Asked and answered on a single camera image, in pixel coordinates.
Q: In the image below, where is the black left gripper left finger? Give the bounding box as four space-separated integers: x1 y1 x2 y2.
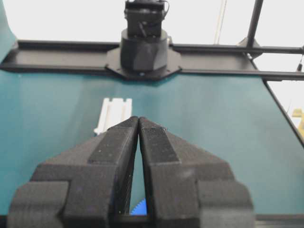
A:
7 116 139 228

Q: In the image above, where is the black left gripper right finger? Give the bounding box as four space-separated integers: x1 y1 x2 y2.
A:
138 117 254 228

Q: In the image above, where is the black vertical frame post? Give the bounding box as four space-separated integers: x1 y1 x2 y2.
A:
247 0 264 48

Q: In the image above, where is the large blue plastic gear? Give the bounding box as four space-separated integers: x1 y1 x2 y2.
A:
130 199 147 216

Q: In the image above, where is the silver aluminium extrusion rail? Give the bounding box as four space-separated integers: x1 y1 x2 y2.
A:
94 98 132 135

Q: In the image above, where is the yellow object beyond table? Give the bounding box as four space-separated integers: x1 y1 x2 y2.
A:
292 108 304 138

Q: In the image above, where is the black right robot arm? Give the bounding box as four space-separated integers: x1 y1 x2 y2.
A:
120 0 168 72

